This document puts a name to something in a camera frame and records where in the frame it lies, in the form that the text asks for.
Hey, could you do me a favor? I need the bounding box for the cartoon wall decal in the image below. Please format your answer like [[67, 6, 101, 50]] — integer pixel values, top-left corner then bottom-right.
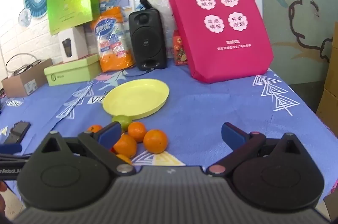
[[267, 0, 338, 60]]

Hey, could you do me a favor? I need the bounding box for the orange blue plastic bag pack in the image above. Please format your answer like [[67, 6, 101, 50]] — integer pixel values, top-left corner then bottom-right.
[[90, 6, 135, 73]]

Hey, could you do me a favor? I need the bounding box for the green apple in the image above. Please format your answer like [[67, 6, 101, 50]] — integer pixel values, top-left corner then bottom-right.
[[111, 114, 132, 129]]

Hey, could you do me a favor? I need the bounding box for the yellow plastic plate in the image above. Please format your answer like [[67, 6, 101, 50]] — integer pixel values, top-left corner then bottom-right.
[[102, 78, 170, 119]]

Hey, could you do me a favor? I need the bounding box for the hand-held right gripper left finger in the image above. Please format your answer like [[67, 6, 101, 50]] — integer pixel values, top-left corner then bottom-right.
[[34, 122, 136, 177]]

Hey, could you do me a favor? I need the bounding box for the white cup box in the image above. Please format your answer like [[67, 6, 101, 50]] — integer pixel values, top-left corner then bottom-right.
[[57, 26, 89, 63]]

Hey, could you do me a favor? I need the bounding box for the blue printed tablecloth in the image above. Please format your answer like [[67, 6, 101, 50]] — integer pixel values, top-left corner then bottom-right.
[[0, 67, 338, 187]]

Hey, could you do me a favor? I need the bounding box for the pink tote bag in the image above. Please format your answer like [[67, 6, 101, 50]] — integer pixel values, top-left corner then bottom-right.
[[168, 0, 274, 84]]

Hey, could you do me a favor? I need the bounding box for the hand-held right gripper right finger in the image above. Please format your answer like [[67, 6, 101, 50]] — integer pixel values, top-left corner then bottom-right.
[[206, 122, 308, 177]]

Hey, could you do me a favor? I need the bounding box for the person's left hand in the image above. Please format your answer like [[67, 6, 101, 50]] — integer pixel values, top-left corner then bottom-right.
[[0, 182, 7, 216]]

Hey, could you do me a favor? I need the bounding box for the brown cardboard box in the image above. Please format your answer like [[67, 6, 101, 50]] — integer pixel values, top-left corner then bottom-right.
[[1, 58, 53, 98]]

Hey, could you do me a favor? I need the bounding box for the shiny green gift box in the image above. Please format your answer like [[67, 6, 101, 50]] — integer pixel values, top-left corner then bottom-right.
[[46, 0, 101, 36]]

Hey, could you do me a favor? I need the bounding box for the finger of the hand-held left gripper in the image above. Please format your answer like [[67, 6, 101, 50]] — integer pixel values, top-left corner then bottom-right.
[[0, 153, 31, 161], [0, 144, 23, 153]]

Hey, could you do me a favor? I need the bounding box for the small pale paper fan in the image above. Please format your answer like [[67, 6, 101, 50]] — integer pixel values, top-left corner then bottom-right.
[[18, 8, 33, 28]]

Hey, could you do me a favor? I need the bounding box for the black wire hoop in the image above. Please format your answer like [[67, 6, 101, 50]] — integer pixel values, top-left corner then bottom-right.
[[5, 53, 41, 74]]

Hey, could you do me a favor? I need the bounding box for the red printed packet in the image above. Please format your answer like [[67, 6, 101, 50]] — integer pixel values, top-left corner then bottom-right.
[[173, 30, 189, 66]]

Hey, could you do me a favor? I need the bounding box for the black speaker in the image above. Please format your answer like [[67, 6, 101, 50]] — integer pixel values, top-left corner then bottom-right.
[[128, 0, 168, 71]]

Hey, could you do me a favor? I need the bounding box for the pale green shoe box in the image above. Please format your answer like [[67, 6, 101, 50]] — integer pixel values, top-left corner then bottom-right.
[[44, 53, 102, 87]]

